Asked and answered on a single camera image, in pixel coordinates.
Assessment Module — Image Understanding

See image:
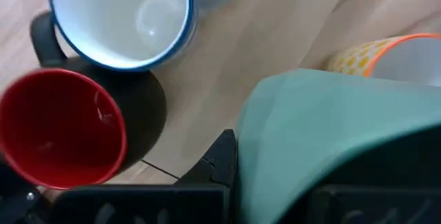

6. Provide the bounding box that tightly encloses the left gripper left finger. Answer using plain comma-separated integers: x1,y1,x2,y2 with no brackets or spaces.
174,129,238,187

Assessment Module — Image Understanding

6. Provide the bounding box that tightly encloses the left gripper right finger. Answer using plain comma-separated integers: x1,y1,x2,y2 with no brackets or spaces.
296,127,441,197

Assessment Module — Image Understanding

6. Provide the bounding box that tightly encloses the green faceted mug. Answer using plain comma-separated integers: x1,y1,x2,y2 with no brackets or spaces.
236,68,441,224

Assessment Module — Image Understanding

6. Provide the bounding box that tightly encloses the black mug red interior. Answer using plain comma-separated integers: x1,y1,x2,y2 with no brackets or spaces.
0,10,169,190

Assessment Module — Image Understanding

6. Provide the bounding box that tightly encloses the blue floral white mug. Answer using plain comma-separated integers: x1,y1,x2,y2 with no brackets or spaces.
48,0,237,72

